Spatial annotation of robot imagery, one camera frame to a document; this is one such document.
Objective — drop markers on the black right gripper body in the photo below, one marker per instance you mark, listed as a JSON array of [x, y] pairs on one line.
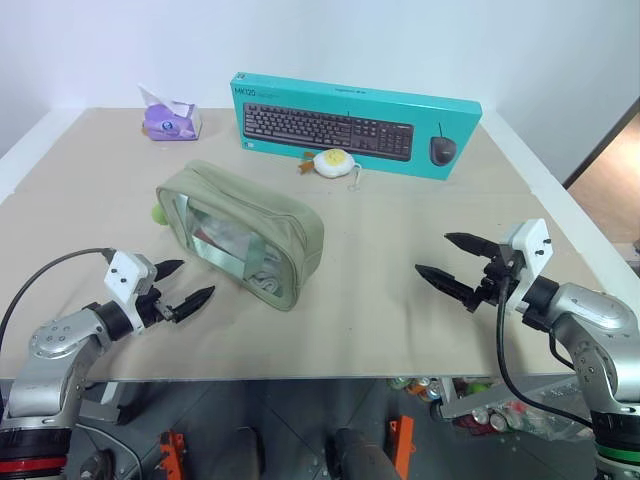
[[495, 282]]

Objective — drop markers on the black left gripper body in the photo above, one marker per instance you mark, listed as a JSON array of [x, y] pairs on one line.
[[149, 305]]

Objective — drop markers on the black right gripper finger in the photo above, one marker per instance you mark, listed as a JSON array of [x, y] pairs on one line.
[[472, 244], [447, 282]]

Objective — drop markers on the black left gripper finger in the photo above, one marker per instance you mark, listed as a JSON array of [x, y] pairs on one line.
[[167, 267], [195, 302]]

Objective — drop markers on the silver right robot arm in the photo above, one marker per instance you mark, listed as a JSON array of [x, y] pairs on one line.
[[595, 310]]

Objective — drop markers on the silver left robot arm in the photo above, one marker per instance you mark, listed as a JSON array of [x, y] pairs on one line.
[[50, 345]]

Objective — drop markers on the green zippered pouch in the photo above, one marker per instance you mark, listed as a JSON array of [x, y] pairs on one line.
[[260, 210]]

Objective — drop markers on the small green ball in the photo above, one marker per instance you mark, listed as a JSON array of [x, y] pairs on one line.
[[160, 215]]

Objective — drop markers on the green drink can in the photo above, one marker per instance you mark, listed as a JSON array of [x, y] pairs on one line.
[[400, 384]]

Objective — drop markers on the red silver drink can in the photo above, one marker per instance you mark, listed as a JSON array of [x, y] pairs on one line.
[[500, 421]]

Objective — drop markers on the purple tissue pack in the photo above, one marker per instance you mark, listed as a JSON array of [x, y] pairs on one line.
[[170, 125]]

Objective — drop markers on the orange clamp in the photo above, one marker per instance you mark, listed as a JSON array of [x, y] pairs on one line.
[[401, 440], [172, 452]]

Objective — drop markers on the clear plastic bag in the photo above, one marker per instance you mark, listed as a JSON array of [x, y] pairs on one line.
[[550, 425]]

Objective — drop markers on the fried egg plush toy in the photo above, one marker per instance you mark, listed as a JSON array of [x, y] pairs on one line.
[[334, 162]]

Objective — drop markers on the dark rounded shape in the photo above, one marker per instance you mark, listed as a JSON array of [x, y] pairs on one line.
[[357, 455]]

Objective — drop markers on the teal keyboard mouse box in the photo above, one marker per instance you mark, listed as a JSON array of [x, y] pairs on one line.
[[350, 90]]

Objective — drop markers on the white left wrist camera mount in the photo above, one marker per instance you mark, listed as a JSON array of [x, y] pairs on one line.
[[122, 275]]

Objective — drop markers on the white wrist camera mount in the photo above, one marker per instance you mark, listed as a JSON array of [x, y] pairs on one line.
[[535, 245], [122, 275]]

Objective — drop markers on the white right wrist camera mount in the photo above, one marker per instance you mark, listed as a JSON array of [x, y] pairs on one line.
[[535, 245]]

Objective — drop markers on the grey metal table bracket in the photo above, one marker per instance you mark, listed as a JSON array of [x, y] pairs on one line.
[[500, 397], [107, 402]]

